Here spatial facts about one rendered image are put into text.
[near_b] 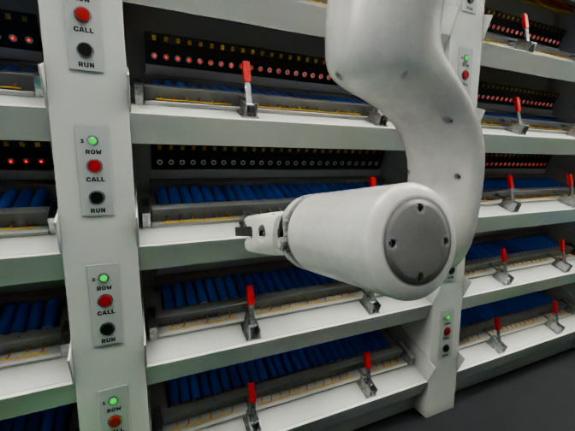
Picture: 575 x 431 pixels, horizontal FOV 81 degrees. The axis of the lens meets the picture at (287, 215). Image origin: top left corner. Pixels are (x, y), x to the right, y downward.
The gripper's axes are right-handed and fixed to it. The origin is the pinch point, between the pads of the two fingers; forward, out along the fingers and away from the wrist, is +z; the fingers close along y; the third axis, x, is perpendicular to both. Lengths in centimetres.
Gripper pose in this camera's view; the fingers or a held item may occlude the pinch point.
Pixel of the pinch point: (263, 227)
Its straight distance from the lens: 52.2
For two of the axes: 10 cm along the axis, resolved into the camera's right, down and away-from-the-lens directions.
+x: -0.5, -10.0, -0.2
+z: -4.0, 0.0, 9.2
